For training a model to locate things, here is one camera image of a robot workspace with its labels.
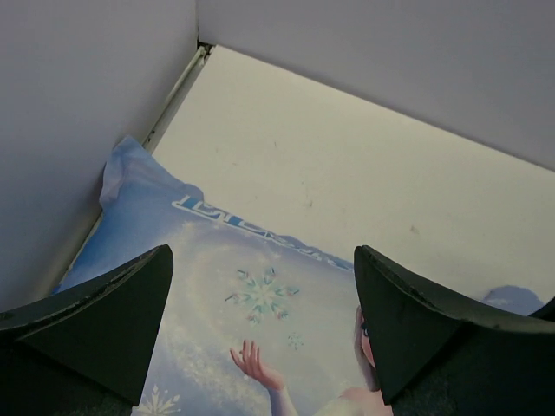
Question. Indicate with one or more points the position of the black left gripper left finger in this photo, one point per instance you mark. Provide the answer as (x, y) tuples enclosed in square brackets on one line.
[(87, 349)]

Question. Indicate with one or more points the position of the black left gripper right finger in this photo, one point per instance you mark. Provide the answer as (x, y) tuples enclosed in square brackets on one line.
[(438, 352)]

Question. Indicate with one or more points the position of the blue printed pillowcase pink inside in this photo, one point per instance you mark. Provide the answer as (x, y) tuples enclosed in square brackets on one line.
[(254, 323)]

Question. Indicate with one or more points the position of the aluminium table edge rail left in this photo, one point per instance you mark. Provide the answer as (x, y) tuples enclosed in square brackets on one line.
[(173, 102)]

